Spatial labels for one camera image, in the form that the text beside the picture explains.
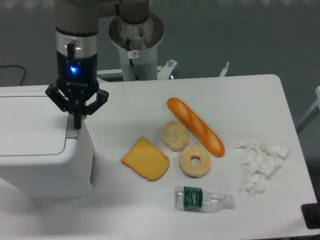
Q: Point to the yellow toast slice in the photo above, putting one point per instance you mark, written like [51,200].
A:
[146,160]

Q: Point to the large crumpled white tissue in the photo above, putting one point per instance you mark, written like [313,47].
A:
[260,158]

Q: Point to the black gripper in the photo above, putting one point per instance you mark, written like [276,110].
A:
[76,90]

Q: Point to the black device at table edge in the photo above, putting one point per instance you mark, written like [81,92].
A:
[311,215]

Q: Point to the small crumpled white tissue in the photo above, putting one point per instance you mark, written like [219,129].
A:
[253,184]

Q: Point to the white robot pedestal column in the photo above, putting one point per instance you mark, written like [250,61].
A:
[137,46]

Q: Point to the white push-button trash can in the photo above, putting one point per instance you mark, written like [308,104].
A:
[41,153]

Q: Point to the pale round bun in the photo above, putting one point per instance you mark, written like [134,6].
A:
[175,136]

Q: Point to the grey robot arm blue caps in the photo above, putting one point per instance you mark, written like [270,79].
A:
[83,15]

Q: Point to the clear plastic bottle green label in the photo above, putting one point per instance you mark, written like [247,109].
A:
[195,199]

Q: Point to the white metal base frame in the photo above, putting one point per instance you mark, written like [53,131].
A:
[163,72]

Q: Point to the orange baguette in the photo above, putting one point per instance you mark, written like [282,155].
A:
[203,133]

